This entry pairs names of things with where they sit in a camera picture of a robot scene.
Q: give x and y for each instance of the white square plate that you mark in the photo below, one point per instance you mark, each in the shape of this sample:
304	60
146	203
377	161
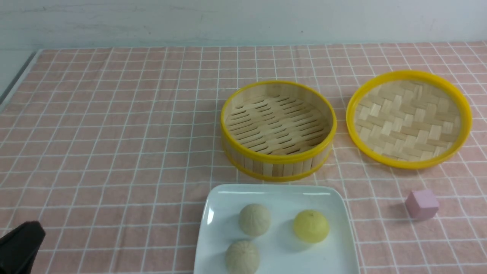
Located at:
281	252

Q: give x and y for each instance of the white steamed bun front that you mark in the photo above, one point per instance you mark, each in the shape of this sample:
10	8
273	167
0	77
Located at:
242	257

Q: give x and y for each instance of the bamboo steamer basket yellow rim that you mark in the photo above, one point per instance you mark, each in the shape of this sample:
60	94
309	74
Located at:
277	131

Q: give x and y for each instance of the yellow steamed bun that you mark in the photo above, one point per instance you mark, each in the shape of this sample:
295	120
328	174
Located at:
311	226

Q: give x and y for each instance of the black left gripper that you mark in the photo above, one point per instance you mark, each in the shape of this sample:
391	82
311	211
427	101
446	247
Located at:
19	247

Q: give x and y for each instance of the pink cube block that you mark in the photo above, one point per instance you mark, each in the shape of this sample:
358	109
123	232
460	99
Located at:
422	204

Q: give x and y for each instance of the white steamed bun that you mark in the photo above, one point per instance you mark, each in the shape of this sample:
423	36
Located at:
242	257
254	220

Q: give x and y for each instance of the woven bamboo steamer lid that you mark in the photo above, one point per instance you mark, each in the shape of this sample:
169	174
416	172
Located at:
409	119

